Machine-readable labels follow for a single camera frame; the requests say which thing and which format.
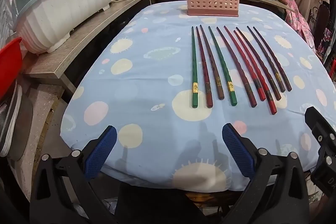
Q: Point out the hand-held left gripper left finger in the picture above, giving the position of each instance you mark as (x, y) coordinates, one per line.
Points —
(101, 153)

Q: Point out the dark brown chopstick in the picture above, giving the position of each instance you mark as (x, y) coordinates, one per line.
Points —
(273, 60)
(258, 64)
(266, 61)

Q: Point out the dark metal chair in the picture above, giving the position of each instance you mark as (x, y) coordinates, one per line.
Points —
(321, 19)

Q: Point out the dark red speckled chopstick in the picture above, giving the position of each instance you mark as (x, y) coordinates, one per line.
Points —
(203, 69)

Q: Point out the grey wooden shelf board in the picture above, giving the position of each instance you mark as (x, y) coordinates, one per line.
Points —
(86, 37)

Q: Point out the blue polka-dot tablecloth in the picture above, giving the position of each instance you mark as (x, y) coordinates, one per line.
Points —
(136, 87)

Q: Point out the grey white-rimmed plates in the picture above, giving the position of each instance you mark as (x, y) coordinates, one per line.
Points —
(13, 121)

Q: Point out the white dish drainer grey lid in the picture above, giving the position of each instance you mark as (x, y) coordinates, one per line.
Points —
(57, 8)

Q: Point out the green chopstick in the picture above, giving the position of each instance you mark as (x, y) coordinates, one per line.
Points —
(222, 66)
(193, 69)

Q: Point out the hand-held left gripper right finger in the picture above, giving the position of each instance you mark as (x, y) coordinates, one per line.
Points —
(237, 153)

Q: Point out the red plastic basin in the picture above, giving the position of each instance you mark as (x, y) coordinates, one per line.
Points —
(9, 66)

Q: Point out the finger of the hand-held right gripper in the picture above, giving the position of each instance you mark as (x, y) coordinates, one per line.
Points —
(319, 127)

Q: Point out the pink floral cloth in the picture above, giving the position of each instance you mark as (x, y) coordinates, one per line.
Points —
(298, 16)

